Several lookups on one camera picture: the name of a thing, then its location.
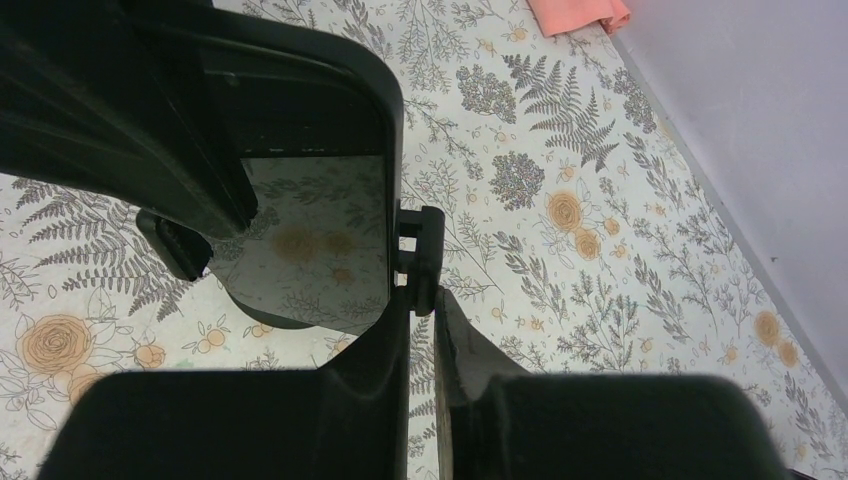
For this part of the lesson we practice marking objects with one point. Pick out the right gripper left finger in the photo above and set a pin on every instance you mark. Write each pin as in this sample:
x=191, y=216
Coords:
x=344, y=420

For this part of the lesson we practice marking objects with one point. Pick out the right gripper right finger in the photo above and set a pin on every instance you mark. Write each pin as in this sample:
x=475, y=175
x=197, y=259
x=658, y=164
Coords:
x=497, y=420

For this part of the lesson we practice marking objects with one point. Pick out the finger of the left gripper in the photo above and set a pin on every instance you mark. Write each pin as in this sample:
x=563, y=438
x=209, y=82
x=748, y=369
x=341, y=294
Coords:
x=88, y=101

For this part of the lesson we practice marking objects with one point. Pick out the black round-base stand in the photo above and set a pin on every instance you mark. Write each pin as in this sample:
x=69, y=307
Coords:
x=417, y=258

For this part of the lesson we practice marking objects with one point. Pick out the black phone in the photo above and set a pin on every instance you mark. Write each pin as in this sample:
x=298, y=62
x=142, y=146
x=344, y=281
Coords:
x=313, y=122

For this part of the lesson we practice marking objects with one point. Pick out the pink cloth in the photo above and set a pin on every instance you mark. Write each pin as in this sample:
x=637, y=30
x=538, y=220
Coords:
x=556, y=17

